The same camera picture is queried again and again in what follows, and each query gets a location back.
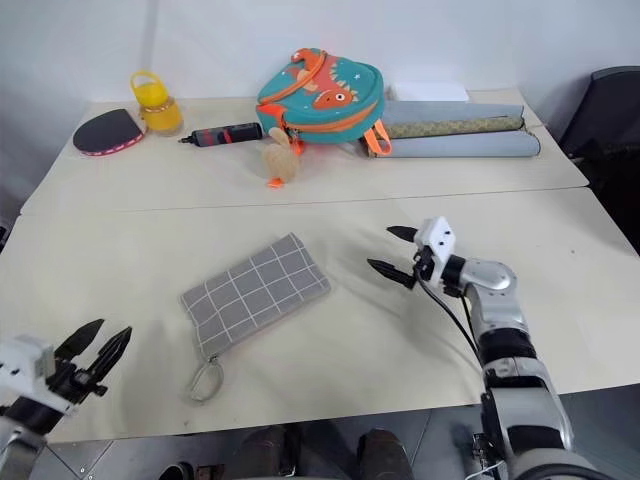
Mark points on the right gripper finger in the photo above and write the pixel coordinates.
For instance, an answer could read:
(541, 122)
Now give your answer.
(392, 272)
(404, 233)

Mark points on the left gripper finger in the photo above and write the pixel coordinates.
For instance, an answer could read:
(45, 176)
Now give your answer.
(114, 347)
(80, 337)

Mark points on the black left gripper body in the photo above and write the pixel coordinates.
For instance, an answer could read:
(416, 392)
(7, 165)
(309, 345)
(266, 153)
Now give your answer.
(75, 380)

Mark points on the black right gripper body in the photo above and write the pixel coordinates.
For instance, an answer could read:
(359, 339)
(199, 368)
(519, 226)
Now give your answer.
(423, 265)

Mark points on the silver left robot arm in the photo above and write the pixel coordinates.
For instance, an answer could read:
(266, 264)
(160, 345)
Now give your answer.
(20, 440)

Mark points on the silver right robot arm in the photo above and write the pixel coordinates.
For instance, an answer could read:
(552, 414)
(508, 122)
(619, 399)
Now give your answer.
(505, 325)

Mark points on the grey checked pouch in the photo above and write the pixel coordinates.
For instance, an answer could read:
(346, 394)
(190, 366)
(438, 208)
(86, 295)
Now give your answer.
(255, 287)

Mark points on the olive patterned rolled mat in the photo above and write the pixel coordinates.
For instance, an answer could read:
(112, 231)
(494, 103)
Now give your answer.
(450, 127)

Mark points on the dark round pipe end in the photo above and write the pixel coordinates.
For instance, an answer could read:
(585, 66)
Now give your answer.
(176, 471)

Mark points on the white flat box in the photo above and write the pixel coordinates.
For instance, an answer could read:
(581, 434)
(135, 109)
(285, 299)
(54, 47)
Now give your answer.
(430, 92)

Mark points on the beige plush rabbit pendant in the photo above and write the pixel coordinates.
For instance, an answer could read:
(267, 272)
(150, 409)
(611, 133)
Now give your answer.
(280, 157)

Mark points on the teal dinosaur backpack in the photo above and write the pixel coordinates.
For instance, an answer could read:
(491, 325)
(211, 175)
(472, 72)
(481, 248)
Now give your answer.
(325, 100)

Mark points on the dark rounded shape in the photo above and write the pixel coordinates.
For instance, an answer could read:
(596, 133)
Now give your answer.
(265, 452)
(385, 455)

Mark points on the black red marker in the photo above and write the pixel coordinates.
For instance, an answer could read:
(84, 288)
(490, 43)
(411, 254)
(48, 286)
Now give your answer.
(225, 134)

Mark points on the black table tennis paddle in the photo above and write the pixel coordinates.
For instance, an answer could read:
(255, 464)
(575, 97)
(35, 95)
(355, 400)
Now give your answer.
(105, 131)

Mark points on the black chair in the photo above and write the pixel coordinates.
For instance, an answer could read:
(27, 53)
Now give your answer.
(605, 125)

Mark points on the yellow plastic bottle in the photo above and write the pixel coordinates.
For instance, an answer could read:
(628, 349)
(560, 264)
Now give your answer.
(157, 110)

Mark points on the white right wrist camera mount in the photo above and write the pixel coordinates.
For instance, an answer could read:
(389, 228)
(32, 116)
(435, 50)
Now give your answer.
(440, 240)

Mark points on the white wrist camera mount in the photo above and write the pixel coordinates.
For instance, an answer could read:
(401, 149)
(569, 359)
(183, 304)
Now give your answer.
(22, 360)
(440, 240)

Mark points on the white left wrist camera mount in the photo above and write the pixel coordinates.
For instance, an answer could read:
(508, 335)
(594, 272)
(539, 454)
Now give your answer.
(22, 360)

